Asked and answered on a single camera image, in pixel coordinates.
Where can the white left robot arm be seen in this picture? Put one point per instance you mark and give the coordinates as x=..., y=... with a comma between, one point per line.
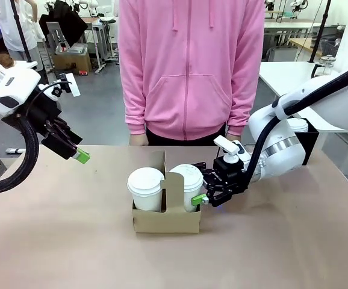
x=8, y=87

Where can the white paper cup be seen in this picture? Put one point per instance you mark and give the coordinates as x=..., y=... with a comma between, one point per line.
x=147, y=201
x=188, y=195

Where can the large white work table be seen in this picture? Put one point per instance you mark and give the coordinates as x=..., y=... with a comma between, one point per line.
x=282, y=78

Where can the grey desk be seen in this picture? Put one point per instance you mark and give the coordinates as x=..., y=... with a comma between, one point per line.
x=97, y=22

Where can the wrist white camera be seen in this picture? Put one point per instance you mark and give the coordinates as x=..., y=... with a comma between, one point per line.
x=71, y=84
x=229, y=147

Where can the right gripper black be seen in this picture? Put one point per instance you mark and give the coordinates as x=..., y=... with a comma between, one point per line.
x=231, y=177

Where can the person's right hand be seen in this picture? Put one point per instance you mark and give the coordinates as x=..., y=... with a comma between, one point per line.
x=138, y=140

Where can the brown furry object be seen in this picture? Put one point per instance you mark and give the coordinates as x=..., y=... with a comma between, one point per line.
x=2, y=60

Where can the black cloth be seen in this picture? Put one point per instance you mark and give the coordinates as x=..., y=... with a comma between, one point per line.
x=62, y=21

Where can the background person in white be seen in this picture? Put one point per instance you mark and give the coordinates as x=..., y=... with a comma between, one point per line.
x=14, y=27

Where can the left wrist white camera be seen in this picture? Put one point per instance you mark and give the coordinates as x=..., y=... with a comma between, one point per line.
x=71, y=84

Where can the white background table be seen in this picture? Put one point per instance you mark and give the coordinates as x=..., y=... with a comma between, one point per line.
x=294, y=25

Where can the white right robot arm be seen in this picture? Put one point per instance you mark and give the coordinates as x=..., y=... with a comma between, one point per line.
x=282, y=135

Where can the grey chair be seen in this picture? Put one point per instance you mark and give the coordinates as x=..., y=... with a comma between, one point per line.
x=282, y=54

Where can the black tripod pole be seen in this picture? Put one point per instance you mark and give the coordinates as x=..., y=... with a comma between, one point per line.
x=320, y=33
x=22, y=36

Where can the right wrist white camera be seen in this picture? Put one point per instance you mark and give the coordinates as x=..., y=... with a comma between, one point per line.
x=229, y=147

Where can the person's left hand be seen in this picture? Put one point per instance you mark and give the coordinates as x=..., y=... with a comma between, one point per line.
x=234, y=137

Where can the white plastic cup lid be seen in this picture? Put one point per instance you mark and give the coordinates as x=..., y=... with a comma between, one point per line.
x=145, y=180
x=189, y=176

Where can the brown cardboard cup carrier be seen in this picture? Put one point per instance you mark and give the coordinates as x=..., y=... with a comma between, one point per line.
x=165, y=222

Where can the white marker pen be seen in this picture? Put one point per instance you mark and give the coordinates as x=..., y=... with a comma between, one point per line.
x=14, y=150

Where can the clear glass jar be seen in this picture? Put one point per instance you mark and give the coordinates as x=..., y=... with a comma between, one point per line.
x=328, y=64

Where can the brown cardboard box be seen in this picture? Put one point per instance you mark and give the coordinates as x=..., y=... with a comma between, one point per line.
x=71, y=60

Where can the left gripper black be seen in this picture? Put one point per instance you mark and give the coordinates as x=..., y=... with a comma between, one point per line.
x=46, y=110

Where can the black trousers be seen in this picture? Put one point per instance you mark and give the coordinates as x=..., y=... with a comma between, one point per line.
x=168, y=141

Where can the stack of white cups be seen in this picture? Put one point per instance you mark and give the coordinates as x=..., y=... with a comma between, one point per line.
x=297, y=125

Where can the person in pink hoodie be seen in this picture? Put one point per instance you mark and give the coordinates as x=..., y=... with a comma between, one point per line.
x=192, y=75

